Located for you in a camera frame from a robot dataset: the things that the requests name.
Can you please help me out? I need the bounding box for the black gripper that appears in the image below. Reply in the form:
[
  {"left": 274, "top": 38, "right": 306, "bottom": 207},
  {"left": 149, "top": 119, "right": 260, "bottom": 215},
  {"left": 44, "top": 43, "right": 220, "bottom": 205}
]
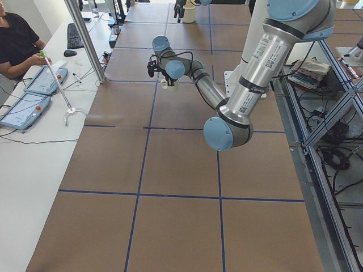
[{"left": 162, "top": 70, "right": 176, "bottom": 86}]

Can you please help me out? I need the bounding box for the white ribbed HOME mug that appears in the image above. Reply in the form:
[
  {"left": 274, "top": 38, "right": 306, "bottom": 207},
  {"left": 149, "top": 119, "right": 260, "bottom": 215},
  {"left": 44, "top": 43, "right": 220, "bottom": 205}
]
[{"left": 160, "top": 79, "right": 179, "bottom": 91}]

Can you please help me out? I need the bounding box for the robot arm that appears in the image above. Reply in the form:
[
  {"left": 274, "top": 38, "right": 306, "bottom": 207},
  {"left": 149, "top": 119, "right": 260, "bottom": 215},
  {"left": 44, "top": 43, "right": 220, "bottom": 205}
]
[
  {"left": 152, "top": 1, "right": 336, "bottom": 151},
  {"left": 174, "top": 0, "right": 223, "bottom": 23}
]

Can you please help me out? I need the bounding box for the metal cup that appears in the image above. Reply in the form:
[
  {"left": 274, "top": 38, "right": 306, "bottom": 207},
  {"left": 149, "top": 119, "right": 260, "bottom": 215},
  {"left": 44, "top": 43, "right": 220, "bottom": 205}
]
[{"left": 113, "top": 25, "right": 120, "bottom": 35}]

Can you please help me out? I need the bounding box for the cream plastic bin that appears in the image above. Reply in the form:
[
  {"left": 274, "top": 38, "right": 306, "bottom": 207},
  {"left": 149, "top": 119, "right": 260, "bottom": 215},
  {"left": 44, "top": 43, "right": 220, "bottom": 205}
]
[{"left": 182, "top": 6, "right": 196, "bottom": 23}]

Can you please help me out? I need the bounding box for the black keyboard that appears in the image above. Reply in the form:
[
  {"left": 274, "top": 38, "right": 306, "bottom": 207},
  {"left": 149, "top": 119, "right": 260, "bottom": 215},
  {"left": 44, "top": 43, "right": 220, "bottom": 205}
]
[{"left": 67, "top": 23, "right": 84, "bottom": 49}]

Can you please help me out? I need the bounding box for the black computer mouse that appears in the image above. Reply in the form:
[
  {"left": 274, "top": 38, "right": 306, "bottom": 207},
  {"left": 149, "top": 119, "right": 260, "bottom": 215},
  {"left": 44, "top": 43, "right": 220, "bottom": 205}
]
[{"left": 64, "top": 49, "right": 77, "bottom": 58}]

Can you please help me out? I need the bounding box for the upper teach pendant tablet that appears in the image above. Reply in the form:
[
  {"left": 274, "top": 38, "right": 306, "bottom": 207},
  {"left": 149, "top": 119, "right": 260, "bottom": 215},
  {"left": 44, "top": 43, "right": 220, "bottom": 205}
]
[{"left": 24, "top": 66, "right": 58, "bottom": 95}]

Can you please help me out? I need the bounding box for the teach pendant tablet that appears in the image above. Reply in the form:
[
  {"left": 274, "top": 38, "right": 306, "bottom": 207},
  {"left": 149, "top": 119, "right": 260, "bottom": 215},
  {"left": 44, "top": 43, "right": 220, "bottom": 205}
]
[
  {"left": 1, "top": 92, "right": 51, "bottom": 130},
  {"left": 24, "top": 66, "right": 58, "bottom": 95}
]

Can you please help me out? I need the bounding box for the stack of books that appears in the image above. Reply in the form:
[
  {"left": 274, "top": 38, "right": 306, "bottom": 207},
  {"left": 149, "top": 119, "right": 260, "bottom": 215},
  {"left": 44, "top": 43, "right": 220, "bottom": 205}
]
[{"left": 287, "top": 57, "right": 331, "bottom": 90}]

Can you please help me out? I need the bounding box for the lower teach pendant tablet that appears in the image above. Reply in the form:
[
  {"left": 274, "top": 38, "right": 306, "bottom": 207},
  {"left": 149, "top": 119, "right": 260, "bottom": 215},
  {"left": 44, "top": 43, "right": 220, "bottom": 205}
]
[{"left": 1, "top": 92, "right": 51, "bottom": 130}]

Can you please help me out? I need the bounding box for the person in black shirt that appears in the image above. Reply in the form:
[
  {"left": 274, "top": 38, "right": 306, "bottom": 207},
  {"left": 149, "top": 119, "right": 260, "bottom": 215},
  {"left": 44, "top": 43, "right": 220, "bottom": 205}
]
[{"left": 1, "top": 4, "right": 51, "bottom": 80}]

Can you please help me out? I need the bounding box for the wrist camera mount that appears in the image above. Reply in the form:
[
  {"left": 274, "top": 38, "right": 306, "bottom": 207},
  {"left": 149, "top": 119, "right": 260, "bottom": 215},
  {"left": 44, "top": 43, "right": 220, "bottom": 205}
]
[{"left": 147, "top": 55, "right": 160, "bottom": 78}]

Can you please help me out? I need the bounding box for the green handled reacher grabber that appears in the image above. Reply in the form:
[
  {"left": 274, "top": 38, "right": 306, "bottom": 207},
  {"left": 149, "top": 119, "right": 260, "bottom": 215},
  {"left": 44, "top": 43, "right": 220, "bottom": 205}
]
[{"left": 40, "top": 50, "right": 86, "bottom": 126}]

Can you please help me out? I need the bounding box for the aluminium frame post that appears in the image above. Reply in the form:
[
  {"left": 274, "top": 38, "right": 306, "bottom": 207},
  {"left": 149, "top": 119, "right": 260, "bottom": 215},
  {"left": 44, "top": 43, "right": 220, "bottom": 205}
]
[{"left": 64, "top": 0, "right": 106, "bottom": 84}]

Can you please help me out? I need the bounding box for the aluminium side frame rail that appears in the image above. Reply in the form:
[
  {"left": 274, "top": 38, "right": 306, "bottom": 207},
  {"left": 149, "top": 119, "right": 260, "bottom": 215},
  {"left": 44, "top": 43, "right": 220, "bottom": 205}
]
[{"left": 272, "top": 39, "right": 363, "bottom": 272}]

